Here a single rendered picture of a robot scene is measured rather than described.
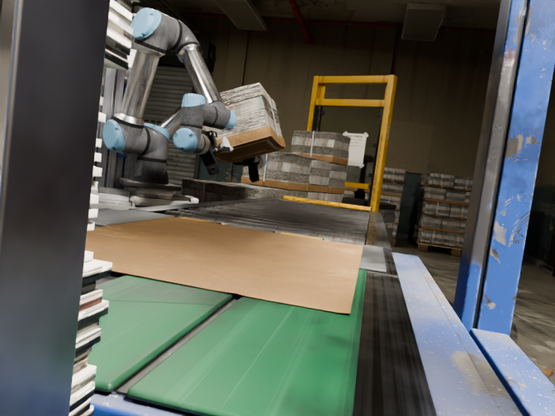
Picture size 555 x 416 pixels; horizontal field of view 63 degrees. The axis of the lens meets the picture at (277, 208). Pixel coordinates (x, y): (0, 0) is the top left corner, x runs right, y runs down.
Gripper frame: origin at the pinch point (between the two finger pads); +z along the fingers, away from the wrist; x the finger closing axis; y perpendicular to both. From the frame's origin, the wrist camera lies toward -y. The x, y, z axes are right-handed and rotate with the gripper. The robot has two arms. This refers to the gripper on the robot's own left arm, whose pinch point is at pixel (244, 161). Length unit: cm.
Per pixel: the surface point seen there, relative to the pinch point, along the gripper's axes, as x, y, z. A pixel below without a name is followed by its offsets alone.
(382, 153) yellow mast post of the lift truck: 71, 0, -176
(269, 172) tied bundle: -6, 0, -84
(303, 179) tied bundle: 12, -10, -97
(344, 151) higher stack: 42, 7, -153
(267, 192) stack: -5, -14, -58
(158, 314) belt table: 38, -32, 181
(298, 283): 45, -35, 164
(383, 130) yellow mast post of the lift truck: 76, 18, -177
